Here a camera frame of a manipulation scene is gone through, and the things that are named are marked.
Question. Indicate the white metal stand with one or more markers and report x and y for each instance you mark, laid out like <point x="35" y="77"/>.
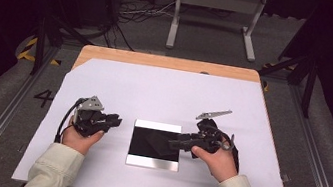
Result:
<point x="218" y="1"/>

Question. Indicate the white board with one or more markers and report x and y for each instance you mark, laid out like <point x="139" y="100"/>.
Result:
<point x="154" y="91"/>

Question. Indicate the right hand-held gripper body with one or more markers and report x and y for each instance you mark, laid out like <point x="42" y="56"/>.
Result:
<point x="209" y="137"/>

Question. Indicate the yellow-black hazard tape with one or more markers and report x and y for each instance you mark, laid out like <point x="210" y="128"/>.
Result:
<point x="266" y="86"/>
<point x="28" y="48"/>

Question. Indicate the black metal stand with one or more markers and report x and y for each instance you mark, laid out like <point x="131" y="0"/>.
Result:
<point x="309" y="82"/>
<point x="40" y="39"/>

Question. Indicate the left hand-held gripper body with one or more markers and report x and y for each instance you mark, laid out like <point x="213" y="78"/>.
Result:
<point x="89" y="118"/>

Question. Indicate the person's left hand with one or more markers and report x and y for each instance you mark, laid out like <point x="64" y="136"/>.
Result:
<point x="79" y="142"/>

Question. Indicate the person's right hand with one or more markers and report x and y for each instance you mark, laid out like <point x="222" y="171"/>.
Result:
<point x="219" y="164"/>

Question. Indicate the black card sheet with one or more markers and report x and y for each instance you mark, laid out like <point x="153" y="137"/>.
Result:
<point x="139" y="143"/>

